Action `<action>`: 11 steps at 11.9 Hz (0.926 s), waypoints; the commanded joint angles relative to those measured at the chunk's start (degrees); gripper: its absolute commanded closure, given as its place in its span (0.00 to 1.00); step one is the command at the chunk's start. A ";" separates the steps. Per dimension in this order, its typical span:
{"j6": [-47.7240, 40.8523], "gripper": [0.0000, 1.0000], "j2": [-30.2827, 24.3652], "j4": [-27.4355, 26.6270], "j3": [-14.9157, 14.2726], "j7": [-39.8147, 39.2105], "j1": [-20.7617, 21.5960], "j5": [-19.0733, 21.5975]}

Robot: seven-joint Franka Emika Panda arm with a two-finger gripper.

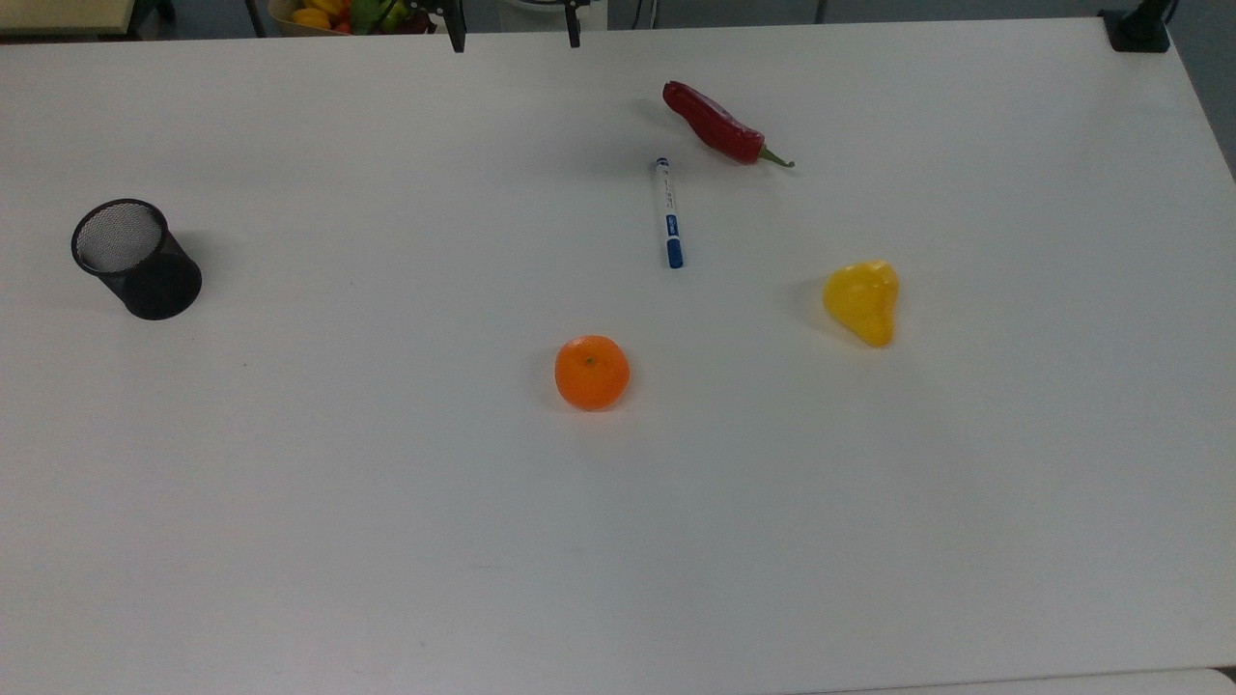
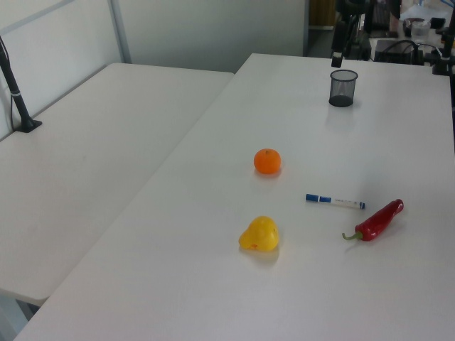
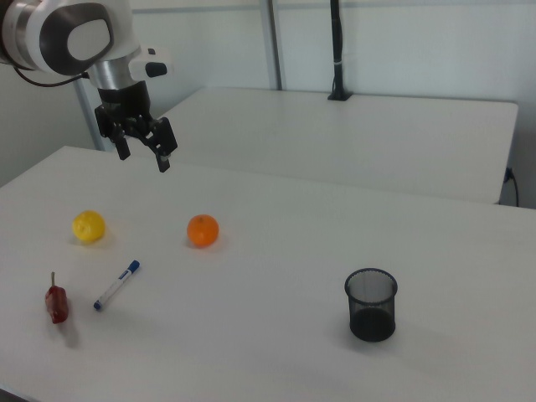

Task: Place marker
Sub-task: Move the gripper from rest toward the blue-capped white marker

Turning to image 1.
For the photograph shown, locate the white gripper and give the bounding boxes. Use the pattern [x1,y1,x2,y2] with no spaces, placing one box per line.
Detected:
[439,0,609,55]

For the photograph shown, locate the white marker with blue cap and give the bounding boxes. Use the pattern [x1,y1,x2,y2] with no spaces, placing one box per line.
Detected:
[655,157,686,270]

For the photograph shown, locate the basket of toy fruit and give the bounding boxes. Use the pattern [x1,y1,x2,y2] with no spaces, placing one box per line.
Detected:
[267,0,437,39]

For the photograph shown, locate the red chili pepper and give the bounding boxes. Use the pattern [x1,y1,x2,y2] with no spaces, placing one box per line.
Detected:
[661,80,796,170]

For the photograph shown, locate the orange mandarin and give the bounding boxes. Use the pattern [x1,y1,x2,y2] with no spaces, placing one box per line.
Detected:
[553,334,632,413]

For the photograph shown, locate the black mesh pen cup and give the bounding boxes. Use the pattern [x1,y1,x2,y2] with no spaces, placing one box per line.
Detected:
[70,199,204,321]

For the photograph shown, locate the yellow pear-shaped fruit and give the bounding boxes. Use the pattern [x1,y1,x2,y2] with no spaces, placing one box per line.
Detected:
[822,260,901,349]

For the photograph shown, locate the light wooden table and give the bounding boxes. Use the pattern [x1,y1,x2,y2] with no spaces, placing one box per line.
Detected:
[0,0,138,38]

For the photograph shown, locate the black clamp camera mount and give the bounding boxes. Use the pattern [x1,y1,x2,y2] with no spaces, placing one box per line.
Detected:
[1099,0,1181,54]

